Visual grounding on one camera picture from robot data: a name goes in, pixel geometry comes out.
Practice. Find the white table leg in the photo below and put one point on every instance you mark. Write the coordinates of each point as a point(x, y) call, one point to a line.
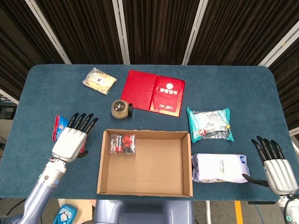
point(208, 212)

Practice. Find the blue felt table cover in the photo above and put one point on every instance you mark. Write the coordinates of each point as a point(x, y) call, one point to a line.
point(233, 88)

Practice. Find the white tissue pack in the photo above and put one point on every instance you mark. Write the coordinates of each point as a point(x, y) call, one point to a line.
point(219, 168)

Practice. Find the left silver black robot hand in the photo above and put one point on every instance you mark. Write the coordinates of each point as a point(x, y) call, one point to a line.
point(70, 144)

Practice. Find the white partition frame post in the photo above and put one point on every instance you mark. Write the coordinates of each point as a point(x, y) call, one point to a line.
point(49, 32)
point(9, 96)
point(194, 32)
point(122, 32)
point(280, 45)

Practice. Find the yellow snack packet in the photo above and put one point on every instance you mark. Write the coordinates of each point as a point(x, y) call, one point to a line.
point(99, 80)

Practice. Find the blue snack bag red edges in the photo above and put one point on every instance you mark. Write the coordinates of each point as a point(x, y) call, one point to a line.
point(61, 123)

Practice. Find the grey-blue robot torso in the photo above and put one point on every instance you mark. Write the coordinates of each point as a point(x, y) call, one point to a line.
point(142, 212)

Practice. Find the dark brown pleated curtain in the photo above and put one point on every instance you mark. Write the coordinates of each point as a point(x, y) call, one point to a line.
point(233, 28)
point(158, 28)
point(14, 46)
point(88, 28)

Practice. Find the teal snack bag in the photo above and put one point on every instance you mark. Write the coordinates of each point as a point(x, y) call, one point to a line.
point(210, 123)

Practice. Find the black equipment rack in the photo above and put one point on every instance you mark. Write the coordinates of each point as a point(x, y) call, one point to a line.
point(8, 112)

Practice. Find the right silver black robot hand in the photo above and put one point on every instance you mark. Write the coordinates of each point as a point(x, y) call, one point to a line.
point(279, 175)

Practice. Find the open red certificate folder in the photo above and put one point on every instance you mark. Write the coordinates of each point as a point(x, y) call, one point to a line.
point(140, 91)

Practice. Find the blue handheld pendant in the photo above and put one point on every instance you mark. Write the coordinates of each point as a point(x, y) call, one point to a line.
point(66, 213)

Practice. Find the small red-label clear packet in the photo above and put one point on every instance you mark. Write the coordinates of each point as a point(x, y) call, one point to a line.
point(121, 144)

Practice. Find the open brown cardboard box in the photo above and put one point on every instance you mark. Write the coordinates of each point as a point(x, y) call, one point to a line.
point(158, 168)

